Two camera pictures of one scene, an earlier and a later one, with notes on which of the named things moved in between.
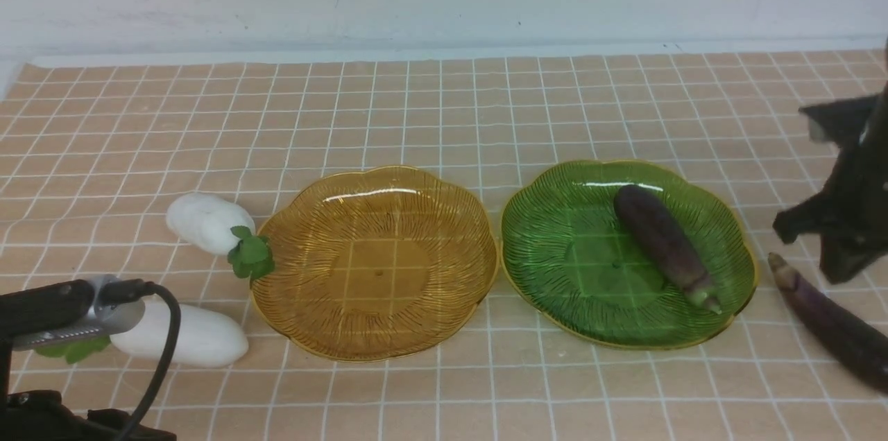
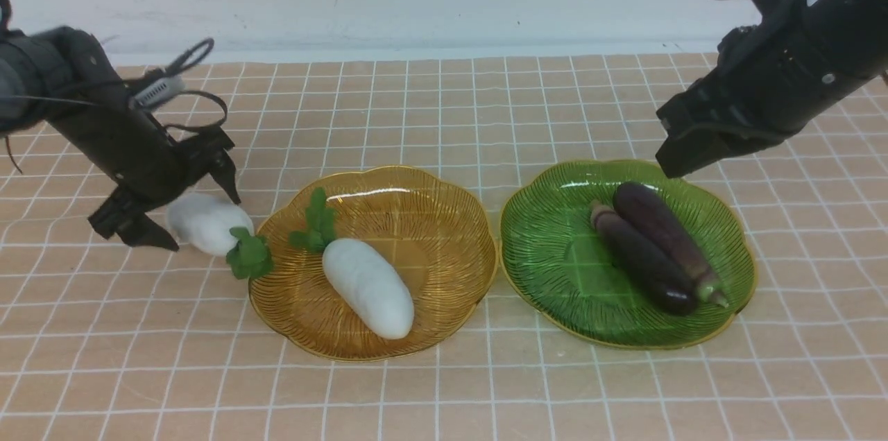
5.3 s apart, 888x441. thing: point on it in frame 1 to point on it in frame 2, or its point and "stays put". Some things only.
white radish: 205,338 to 366,283
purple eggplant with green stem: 662,238 stays put
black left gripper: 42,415 to 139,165
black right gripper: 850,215 to 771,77
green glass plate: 569,257 stays put
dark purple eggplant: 860,349 to 642,264
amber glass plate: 373,263 stays put
